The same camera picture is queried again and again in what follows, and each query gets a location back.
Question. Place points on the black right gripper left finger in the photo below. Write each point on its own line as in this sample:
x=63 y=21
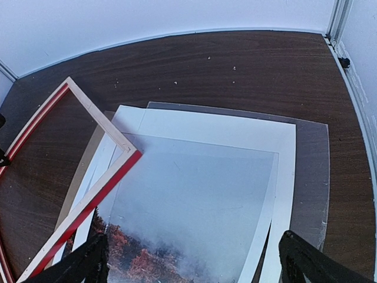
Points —
x=88 y=263

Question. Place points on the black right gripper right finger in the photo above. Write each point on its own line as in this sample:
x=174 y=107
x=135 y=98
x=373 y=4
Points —
x=302 y=262

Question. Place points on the red wooden picture frame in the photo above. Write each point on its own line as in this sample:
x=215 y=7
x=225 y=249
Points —
x=43 y=159

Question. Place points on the clear acrylic sheet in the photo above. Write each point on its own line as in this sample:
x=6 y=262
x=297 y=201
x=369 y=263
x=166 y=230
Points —
x=312 y=176

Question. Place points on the red forest photo print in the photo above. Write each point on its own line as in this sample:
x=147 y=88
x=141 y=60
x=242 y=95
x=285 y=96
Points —
x=187 y=211

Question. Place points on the white photo mat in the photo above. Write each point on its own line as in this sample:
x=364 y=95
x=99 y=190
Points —
x=232 y=131

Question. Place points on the brown backing board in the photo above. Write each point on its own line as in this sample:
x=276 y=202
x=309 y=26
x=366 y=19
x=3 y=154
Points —
x=79 y=174

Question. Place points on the right aluminium corner post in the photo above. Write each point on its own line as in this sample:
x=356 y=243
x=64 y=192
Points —
x=351 y=32

